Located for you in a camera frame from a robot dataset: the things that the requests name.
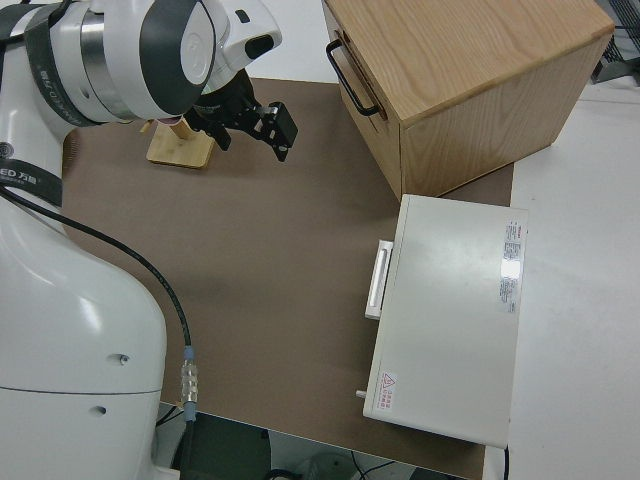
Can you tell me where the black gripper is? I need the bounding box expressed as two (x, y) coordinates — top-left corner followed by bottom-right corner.
(191, 72), (300, 163)

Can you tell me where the black metal drawer handle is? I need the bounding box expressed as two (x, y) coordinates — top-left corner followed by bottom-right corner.
(325, 39), (381, 116)

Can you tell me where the wooden drawer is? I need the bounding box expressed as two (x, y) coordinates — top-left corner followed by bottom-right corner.
(322, 0), (403, 154)

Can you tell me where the wooden mug tree stand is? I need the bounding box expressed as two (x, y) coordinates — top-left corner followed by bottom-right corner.
(139, 117), (217, 171)

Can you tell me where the brown table mat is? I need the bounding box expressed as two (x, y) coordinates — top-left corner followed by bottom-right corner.
(59, 77), (516, 480)

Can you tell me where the light wooden cabinet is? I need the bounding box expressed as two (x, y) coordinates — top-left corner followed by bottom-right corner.
(322, 0), (616, 201)

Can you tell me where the white toaster oven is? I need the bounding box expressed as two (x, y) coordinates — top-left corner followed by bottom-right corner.
(362, 193), (530, 448)

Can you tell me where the grey round plastic object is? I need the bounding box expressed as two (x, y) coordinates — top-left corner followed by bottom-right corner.
(299, 447), (360, 480)

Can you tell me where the white oven door handle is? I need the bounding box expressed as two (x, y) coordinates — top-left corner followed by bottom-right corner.
(363, 239), (395, 321)

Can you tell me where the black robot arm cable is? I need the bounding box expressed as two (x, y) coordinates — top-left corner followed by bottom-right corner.
(0, 182), (201, 480)

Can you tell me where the dark metal wire rack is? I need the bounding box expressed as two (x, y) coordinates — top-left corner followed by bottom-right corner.
(592, 0), (640, 85)

